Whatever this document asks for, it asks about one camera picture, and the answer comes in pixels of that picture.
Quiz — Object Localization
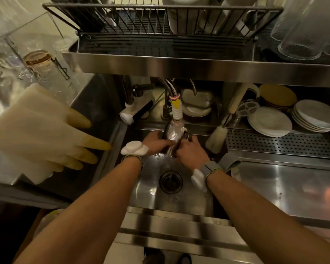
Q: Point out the stainless steel sink basin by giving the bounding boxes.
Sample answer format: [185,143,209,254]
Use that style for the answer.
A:
[121,121,233,219]

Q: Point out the person's right forearm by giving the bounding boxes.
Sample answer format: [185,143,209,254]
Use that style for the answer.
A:
[206,171,330,264]

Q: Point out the perforated steel drain board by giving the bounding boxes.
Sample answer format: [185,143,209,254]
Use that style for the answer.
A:
[226,129,330,160]

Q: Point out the white corrugated faucet nozzle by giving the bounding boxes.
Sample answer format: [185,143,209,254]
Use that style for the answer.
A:
[170,97,184,122]

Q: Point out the white pull-out sprayer head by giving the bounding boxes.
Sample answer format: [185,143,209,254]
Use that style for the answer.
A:
[119,100,156,126]

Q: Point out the clear acrylic box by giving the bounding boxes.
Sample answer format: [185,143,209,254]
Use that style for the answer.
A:
[0,11,72,89]

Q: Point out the person's left shoe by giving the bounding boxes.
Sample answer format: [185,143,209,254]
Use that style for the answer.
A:
[143,247,165,264]

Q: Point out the white left wrist tracker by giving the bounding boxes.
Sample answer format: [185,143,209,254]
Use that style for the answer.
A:
[120,141,149,156]

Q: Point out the grey right wrist band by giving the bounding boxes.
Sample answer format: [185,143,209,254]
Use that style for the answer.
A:
[200,161,223,180]

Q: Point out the white wrist tracker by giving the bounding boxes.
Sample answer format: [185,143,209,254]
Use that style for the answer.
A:
[120,141,149,156]
[190,168,208,193]

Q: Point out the white dishes in rack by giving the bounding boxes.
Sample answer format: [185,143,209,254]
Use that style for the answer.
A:
[162,0,262,35]

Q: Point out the round sink drain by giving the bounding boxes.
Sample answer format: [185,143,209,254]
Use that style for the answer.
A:
[159,170,184,194]

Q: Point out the grey wrist band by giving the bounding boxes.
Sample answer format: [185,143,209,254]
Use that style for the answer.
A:
[200,161,223,180]
[121,154,143,169]

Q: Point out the stack of flat white plates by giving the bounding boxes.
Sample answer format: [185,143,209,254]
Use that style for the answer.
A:
[247,107,292,138]

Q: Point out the glass jar with gold rim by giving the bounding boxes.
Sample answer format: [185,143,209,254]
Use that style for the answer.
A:
[23,50,54,78]

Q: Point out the stack of deep white plates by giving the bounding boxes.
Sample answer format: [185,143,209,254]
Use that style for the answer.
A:
[291,100,330,133]

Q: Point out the black wire dish rack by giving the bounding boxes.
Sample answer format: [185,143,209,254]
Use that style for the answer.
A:
[42,0,284,61]

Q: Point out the person's left hand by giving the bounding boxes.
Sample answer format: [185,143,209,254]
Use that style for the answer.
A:
[142,130,176,155]

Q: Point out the grey left wrist band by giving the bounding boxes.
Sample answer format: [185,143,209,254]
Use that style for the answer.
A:
[121,154,143,169]

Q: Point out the person's right hand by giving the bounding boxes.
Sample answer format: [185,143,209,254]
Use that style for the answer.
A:
[174,135,211,171]

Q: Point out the cream rubber glove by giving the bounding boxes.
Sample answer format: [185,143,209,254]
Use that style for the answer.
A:
[10,83,92,129]
[0,107,112,186]

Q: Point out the white right wrist tracker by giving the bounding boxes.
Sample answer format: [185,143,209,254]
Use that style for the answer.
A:
[190,168,208,193]

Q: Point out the stainless steel shelf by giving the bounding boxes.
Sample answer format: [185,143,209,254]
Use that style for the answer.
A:
[62,52,330,89]

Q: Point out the person's left forearm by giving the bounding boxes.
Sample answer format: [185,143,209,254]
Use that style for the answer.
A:
[14,156,143,264]

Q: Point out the tall clear ribbed glass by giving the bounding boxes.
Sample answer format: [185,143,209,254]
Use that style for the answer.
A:
[271,0,314,42]
[278,0,330,61]

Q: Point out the chrome sink faucet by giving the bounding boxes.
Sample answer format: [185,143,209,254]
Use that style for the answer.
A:
[157,77,180,119]

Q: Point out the round metal strainer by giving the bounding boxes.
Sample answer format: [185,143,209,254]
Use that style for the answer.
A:
[236,99,261,117]

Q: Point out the white bottle brush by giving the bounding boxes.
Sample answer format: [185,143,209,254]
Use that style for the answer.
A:
[205,84,249,154]

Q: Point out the stack of white bowls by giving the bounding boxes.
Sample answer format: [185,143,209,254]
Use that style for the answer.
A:
[181,89,213,118]

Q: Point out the stack of brown plates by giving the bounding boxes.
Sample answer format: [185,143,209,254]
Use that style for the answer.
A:
[258,84,297,110]

